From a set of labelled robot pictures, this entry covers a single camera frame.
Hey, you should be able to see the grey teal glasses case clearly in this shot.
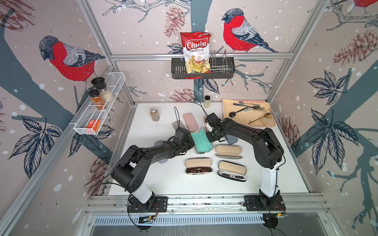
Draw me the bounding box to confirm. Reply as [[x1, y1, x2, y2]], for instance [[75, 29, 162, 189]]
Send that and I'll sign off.
[[225, 135, 238, 145]]

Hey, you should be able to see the pink glasses case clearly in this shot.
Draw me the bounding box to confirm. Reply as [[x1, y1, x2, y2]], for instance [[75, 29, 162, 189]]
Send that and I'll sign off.
[[203, 116, 208, 131], [183, 113, 198, 132]]

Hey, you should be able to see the brown case with sunglasses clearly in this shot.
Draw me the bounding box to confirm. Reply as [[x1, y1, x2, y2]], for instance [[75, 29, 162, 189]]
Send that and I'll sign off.
[[154, 140, 168, 164]]

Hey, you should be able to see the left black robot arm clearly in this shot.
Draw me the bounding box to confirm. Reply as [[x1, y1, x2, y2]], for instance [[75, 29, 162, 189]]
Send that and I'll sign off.
[[110, 127, 195, 211]]

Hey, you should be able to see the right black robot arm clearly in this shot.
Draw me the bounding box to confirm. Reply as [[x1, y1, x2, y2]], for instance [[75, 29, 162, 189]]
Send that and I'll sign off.
[[205, 113, 285, 209]]

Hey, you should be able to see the beige empty open case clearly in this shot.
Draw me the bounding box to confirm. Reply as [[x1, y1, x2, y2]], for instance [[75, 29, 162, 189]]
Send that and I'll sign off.
[[215, 145, 242, 159]]

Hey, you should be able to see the patterned case with sunglasses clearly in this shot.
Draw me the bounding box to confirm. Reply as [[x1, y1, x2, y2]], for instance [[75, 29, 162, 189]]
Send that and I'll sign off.
[[185, 157, 213, 175]]

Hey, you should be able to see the black case with glasses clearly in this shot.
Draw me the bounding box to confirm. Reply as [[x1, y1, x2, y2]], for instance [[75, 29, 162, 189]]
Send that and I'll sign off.
[[218, 161, 247, 182]]

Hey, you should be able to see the black ladle spoon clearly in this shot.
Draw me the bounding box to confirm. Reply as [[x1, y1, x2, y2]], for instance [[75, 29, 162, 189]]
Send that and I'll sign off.
[[228, 105, 261, 118]]

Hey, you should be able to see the small jar at back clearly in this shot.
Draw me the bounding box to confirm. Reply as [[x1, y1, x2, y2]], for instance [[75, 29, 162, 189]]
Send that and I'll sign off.
[[204, 95, 211, 108]]

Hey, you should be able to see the iridescent cutlery piece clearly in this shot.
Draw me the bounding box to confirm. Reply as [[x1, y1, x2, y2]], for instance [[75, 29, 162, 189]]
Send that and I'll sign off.
[[233, 103, 260, 107]]

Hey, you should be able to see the silver spoon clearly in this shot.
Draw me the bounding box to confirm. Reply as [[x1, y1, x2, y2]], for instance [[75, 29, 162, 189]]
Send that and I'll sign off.
[[239, 101, 258, 106]]

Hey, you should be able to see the brown spice jar on table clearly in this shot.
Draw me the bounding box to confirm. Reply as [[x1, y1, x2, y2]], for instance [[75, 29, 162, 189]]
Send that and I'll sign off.
[[150, 107, 160, 122]]

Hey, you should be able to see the gold spoon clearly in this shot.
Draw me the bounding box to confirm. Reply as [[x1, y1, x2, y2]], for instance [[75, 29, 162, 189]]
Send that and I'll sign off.
[[248, 112, 272, 124]]

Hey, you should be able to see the red Chuba chips bag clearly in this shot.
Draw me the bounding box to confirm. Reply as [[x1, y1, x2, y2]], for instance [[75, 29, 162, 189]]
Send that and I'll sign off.
[[180, 31, 211, 74]]

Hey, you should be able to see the small orange box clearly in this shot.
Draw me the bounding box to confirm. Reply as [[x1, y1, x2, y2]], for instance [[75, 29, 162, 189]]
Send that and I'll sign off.
[[86, 119, 101, 132]]

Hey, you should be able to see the orange spice jar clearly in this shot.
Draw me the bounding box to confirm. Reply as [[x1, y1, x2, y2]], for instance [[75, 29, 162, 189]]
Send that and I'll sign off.
[[89, 89, 105, 111]]

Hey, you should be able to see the black lid salt grinder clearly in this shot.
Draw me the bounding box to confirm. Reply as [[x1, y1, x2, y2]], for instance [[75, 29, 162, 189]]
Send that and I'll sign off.
[[91, 77, 114, 103]]

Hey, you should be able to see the white patterned cutlery handle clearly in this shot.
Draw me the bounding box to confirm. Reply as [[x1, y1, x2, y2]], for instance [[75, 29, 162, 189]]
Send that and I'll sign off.
[[243, 107, 259, 113]]

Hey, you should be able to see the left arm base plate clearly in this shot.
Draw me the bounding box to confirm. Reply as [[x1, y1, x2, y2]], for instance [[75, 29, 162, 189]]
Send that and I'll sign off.
[[128, 195, 168, 213]]

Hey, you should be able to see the black wire wall basket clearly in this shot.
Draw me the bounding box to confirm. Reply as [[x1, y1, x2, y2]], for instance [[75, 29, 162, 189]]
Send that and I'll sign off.
[[171, 52, 235, 80]]

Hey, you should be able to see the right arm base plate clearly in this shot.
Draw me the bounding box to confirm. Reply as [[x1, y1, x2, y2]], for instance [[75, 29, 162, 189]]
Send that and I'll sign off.
[[244, 194, 286, 211]]

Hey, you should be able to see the white wire wall shelf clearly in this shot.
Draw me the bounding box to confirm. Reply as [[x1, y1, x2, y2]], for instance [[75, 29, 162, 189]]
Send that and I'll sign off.
[[74, 72, 126, 137]]

